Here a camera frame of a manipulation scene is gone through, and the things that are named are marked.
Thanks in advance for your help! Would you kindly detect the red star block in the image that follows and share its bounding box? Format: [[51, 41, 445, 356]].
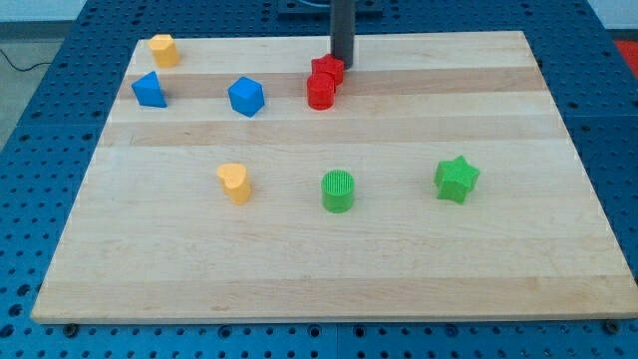
[[311, 54, 345, 86]]

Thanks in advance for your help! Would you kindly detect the green star block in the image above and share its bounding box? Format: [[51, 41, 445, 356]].
[[435, 156, 480, 204]]

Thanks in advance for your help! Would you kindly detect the yellow heart block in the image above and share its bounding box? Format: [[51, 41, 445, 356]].
[[216, 163, 252, 205]]

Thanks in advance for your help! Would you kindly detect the blue triangle block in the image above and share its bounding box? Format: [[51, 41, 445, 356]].
[[132, 71, 167, 108]]

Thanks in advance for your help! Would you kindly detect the red cylinder block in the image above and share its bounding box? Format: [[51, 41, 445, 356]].
[[306, 73, 335, 111]]

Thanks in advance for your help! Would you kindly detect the green cylinder block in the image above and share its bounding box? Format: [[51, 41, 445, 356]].
[[321, 170, 355, 213]]

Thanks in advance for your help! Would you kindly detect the wooden board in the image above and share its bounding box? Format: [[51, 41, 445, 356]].
[[31, 31, 637, 324]]

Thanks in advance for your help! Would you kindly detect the blue cube block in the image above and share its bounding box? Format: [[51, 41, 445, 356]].
[[227, 77, 265, 117]]

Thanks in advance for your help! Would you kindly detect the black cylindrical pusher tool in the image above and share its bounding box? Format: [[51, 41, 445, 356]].
[[330, 0, 356, 70]]

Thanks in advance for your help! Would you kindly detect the black cable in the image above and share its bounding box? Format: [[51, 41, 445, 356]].
[[0, 48, 53, 73]]

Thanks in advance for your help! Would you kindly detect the yellow hexagon block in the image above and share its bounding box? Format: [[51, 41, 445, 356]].
[[149, 34, 180, 68]]

